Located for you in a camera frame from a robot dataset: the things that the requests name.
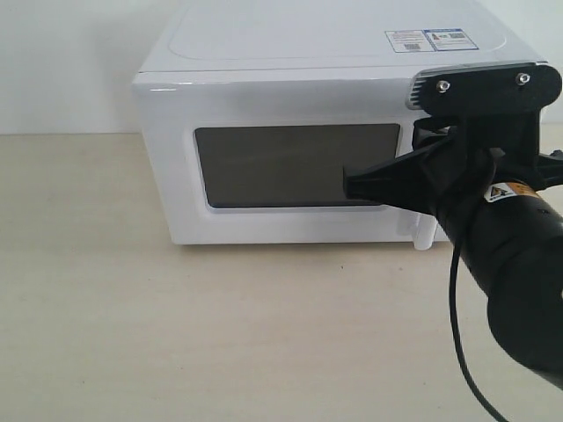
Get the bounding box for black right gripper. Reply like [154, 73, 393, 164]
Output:
[342, 116, 562, 221]

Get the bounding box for white microwave door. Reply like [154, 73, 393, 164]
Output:
[132, 71, 444, 250]

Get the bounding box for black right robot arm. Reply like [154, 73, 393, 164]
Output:
[343, 113, 562, 385]

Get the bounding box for white microwave oven body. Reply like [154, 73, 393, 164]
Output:
[140, 1, 544, 73]

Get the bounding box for blue white label sticker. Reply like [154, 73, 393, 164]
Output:
[385, 28, 479, 54]

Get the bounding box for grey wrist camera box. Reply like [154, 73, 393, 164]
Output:
[406, 62, 562, 117]

